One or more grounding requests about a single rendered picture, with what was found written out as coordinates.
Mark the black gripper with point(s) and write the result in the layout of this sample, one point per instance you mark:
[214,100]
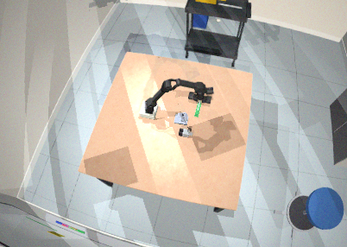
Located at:
[195,97]

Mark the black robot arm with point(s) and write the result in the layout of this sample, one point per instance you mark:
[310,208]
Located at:
[166,86]

